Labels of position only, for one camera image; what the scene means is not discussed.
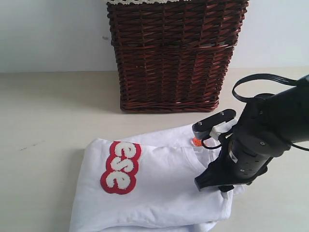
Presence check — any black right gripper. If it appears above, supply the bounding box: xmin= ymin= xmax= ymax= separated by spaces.
xmin=195 ymin=137 xmax=273 ymax=192

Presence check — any white t-shirt with red lettering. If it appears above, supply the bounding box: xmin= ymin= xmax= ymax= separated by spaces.
xmin=70 ymin=125 xmax=244 ymax=232

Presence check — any brown wicker basket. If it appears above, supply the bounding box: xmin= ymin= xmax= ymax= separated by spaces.
xmin=107 ymin=0 xmax=249 ymax=113

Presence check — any white lace basket liner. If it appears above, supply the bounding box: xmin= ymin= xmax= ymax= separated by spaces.
xmin=105 ymin=0 xmax=181 ymax=5

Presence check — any orange neck label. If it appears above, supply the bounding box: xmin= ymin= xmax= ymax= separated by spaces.
xmin=192 ymin=138 xmax=203 ymax=147

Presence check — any black camera cable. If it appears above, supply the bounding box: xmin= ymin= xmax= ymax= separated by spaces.
xmin=200 ymin=135 xmax=229 ymax=150

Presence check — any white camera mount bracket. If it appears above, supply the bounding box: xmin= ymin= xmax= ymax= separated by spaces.
xmin=210 ymin=118 xmax=238 ymax=141

